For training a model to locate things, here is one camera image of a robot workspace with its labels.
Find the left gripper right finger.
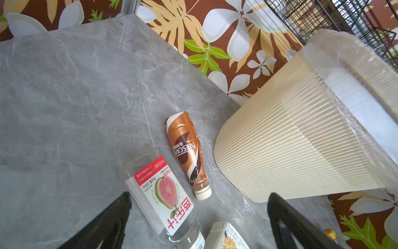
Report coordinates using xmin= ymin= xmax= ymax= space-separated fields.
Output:
xmin=267 ymin=193 xmax=341 ymax=249

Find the guava juice bottle pink label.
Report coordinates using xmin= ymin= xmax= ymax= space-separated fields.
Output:
xmin=119 ymin=148 xmax=205 ymax=249

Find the green yellow juice bottle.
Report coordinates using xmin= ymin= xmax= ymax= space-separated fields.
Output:
xmin=323 ymin=228 xmax=344 ymax=247

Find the black wire wall basket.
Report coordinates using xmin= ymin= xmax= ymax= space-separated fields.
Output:
xmin=266 ymin=1 xmax=398 ymax=70

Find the beige plastic waste bin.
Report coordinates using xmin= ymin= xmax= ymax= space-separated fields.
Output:
xmin=213 ymin=30 xmax=398 ymax=203

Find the white label tea bottle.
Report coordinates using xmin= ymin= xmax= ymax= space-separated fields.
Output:
xmin=204 ymin=222 xmax=249 ymax=249

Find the brown Nescafe coffee bottle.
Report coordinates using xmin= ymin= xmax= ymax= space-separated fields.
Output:
xmin=165 ymin=112 xmax=212 ymax=201

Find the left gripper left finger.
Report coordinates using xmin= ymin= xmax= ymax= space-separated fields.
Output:
xmin=59 ymin=192 xmax=132 ymax=249

